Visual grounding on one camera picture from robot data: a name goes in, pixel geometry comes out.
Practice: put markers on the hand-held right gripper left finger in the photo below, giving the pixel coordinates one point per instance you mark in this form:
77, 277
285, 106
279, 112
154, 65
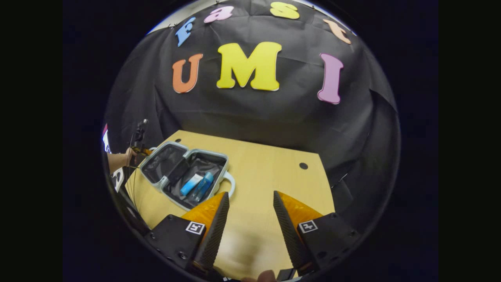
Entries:
217, 235

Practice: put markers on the light blue suitcase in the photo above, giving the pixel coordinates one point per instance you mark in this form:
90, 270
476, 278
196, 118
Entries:
164, 162

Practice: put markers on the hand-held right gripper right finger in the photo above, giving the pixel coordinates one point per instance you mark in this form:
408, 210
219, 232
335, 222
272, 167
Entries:
289, 235

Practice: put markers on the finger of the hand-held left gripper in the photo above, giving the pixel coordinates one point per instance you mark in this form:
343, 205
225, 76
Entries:
141, 150

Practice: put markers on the blue capped bottle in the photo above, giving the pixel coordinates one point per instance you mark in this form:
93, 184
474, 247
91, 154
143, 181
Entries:
203, 187

